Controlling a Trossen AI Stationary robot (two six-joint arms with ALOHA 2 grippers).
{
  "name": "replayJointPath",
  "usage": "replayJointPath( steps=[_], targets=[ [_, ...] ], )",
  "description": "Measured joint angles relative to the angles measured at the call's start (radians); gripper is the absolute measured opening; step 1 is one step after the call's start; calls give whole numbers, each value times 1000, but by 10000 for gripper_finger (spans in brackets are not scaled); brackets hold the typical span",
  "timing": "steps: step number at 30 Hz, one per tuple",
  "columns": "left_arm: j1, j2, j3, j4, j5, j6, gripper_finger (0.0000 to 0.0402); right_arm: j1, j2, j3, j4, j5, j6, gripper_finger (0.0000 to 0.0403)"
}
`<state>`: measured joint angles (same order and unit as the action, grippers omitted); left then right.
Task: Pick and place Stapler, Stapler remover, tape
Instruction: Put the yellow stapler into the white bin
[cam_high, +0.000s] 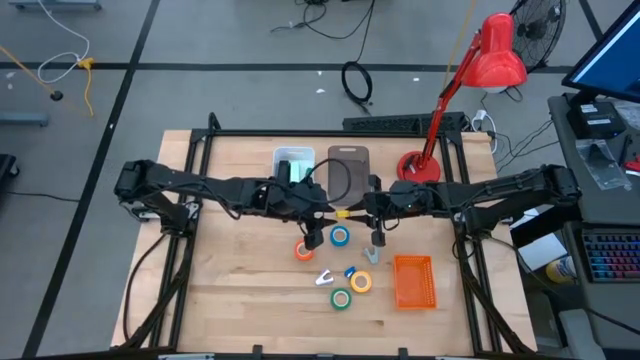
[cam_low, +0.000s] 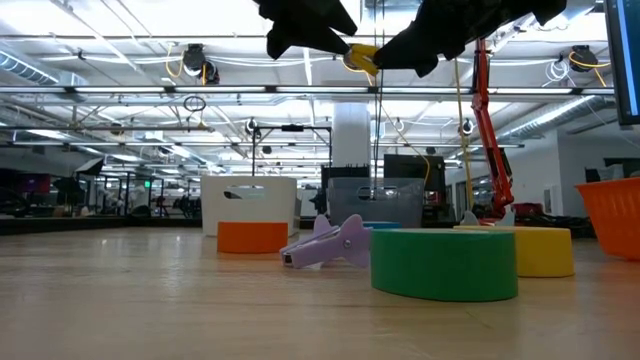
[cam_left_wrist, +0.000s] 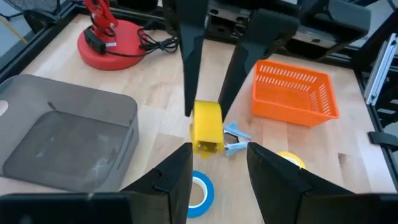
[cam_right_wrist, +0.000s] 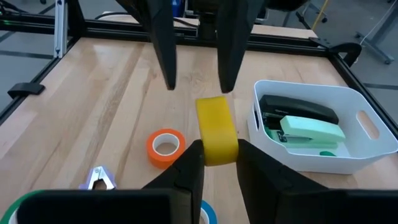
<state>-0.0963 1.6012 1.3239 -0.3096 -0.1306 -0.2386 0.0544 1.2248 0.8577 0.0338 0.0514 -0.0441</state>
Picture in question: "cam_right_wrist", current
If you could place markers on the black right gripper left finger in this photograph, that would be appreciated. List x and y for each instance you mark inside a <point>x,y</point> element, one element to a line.
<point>189,177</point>

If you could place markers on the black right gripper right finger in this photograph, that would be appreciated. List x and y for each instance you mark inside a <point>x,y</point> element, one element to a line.
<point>264,177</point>

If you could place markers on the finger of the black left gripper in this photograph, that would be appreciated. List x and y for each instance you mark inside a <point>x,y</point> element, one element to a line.
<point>231,37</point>
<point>164,37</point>

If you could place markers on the blue tape roll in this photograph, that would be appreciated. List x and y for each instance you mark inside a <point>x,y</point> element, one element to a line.
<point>213,214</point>

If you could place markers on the orange tape roll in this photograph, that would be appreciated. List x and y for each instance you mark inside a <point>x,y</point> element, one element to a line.
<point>152,152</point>

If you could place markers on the yellow tape roll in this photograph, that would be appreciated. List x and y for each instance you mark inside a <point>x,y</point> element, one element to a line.
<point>217,130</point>

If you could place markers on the green and white mini stapler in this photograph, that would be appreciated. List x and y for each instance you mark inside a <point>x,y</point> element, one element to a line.
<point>327,153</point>

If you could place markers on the mint green stapler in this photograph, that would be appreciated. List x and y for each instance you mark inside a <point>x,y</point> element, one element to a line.
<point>311,129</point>

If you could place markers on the black stapler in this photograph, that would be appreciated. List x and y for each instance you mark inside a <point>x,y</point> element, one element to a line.
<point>295,107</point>

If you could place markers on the green tape roll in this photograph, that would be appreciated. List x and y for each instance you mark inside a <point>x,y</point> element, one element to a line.
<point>9,209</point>

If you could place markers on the blue crate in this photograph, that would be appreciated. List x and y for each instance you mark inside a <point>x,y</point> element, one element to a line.
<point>177,7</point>

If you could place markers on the white plastic bin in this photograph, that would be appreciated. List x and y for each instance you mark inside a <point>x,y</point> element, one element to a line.
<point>357,161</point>

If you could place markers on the silver aluminium profile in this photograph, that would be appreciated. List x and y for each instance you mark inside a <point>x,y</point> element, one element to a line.
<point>60,28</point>

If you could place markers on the grey table leg base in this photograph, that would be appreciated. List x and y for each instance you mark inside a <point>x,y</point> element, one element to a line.
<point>373,43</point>

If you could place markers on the black aluminium table frame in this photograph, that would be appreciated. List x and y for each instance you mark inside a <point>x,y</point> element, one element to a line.
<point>102,31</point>

